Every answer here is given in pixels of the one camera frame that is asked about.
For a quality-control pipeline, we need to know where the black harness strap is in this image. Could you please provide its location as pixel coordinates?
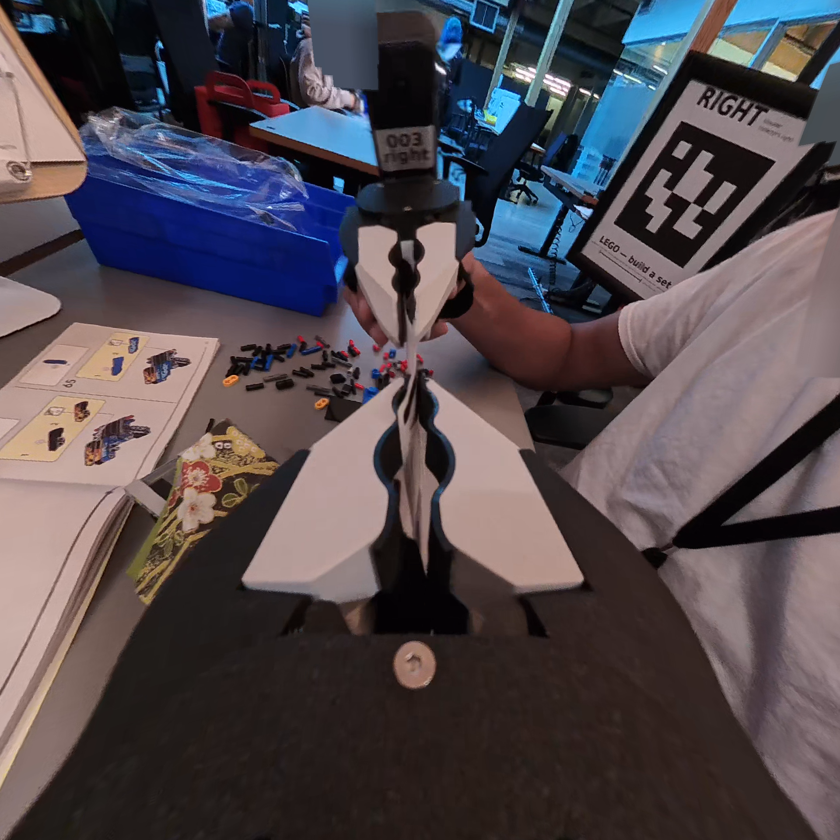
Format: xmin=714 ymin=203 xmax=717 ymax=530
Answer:
xmin=642 ymin=387 xmax=840 ymax=569

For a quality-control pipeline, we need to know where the white background table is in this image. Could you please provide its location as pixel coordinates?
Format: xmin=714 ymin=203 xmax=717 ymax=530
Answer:
xmin=249 ymin=106 xmax=383 ymax=179

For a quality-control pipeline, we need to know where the white printed card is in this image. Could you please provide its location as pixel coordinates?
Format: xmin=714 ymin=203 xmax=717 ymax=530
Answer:
xmin=395 ymin=239 xmax=435 ymax=573

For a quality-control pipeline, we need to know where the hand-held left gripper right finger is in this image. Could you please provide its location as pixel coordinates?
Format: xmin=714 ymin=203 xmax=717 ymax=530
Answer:
xmin=420 ymin=379 xmax=585 ymax=597

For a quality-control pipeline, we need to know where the framed marker sign board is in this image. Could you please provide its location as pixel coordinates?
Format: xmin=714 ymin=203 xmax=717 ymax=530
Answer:
xmin=566 ymin=51 xmax=836 ymax=304

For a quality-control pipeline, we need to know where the pile of small connector pins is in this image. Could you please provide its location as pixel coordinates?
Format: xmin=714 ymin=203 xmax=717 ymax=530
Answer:
xmin=223 ymin=333 xmax=435 ymax=424

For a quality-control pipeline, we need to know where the red crate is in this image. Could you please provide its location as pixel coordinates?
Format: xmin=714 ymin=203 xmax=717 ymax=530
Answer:
xmin=194 ymin=71 xmax=291 ymax=153

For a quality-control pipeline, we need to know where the person's right forearm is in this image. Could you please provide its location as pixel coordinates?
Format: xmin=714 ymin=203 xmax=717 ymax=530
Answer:
xmin=469 ymin=276 xmax=652 ymax=392

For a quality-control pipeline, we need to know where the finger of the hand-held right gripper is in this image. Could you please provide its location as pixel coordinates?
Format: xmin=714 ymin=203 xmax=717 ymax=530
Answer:
xmin=356 ymin=224 xmax=405 ymax=347
xmin=410 ymin=222 xmax=459 ymax=343

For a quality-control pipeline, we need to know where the blue plastic bin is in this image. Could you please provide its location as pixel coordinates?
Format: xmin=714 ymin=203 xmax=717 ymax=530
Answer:
xmin=64 ymin=154 xmax=355 ymax=318

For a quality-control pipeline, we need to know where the white instruction booklet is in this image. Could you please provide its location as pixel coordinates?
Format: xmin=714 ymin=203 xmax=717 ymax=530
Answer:
xmin=0 ymin=322 xmax=221 ymax=785

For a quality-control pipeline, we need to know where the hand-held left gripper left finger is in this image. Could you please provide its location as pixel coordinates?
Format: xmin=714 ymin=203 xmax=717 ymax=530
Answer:
xmin=241 ymin=379 xmax=418 ymax=605

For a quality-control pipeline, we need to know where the white rounded stand base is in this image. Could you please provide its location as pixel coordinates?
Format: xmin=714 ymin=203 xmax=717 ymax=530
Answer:
xmin=0 ymin=276 xmax=63 ymax=340

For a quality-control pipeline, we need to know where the standing desk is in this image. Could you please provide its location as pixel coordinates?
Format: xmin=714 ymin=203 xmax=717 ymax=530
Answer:
xmin=518 ymin=164 xmax=603 ymax=265

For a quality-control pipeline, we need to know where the black chair armrest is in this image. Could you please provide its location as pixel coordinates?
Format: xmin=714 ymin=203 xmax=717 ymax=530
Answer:
xmin=524 ymin=387 xmax=616 ymax=451

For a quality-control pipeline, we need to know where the clear plastic bag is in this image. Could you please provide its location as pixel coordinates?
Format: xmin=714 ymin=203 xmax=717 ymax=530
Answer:
xmin=79 ymin=107 xmax=311 ymax=227

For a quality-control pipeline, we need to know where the floral patterned black cloth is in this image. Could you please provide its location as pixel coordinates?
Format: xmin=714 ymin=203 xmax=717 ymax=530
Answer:
xmin=126 ymin=419 xmax=280 ymax=606

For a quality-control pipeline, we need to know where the dark office chair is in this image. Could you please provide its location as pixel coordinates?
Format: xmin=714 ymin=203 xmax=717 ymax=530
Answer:
xmin=453 ymin=97 xmax=553 ymax=249
xmin=508 ymin=133 xmax=580 ymax=206

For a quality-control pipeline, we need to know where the brown board with white sheet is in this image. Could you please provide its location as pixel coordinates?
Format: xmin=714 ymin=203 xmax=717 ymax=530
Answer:
xmin=0 ymin=10 xmax=89 ymax=206

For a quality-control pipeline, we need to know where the person's right hand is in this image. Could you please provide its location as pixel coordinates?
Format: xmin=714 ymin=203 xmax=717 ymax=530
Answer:
xmin=343 ymin=252 xmax=503 ymax=350

